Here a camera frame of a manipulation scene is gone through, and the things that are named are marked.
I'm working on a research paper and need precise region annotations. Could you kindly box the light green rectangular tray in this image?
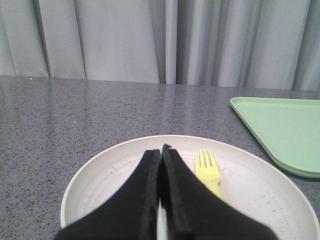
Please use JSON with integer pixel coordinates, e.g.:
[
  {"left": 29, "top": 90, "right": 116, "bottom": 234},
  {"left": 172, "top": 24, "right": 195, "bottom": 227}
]
[{"left": 230, "top": 97, "right": 320, "bottom": 179}]

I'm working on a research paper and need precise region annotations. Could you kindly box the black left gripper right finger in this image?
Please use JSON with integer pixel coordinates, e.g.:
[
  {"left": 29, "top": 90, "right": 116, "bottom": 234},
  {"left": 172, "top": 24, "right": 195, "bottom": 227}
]
[{"left": 160, "top": 144, "right": 278, "bottom": 240}]

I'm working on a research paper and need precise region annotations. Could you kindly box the grey pleated curtain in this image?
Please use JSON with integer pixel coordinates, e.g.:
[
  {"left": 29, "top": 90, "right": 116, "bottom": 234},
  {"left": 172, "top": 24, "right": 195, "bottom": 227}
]
[{"left": 0, "top": 0, "right": 320, "bottom": 91}]

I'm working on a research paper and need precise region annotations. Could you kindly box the yellow plastic fork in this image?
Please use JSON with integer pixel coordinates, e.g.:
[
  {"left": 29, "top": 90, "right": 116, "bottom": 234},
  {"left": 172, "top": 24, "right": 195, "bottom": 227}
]
[{"left": 195, "top": 150, "right": 224, "bottom": 200}]

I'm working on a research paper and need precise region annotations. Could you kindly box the light blue plastic spoon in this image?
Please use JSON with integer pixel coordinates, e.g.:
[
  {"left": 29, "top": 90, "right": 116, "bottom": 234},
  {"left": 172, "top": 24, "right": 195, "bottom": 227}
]
[{"left": 156, "top": 147, "right": 168, "bottom": 240}]

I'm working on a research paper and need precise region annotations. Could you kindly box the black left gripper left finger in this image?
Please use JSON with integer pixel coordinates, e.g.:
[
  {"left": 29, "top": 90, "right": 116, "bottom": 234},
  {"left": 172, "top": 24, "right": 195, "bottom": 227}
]
[{"left": 55, "top": 150, "right": 161, "bottom": 240}]

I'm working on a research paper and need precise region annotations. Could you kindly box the white round plate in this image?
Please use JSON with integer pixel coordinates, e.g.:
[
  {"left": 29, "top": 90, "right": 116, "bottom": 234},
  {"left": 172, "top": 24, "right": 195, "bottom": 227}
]
[{"left": 60, "top": 135, "right": 320, "bottom": 240}]

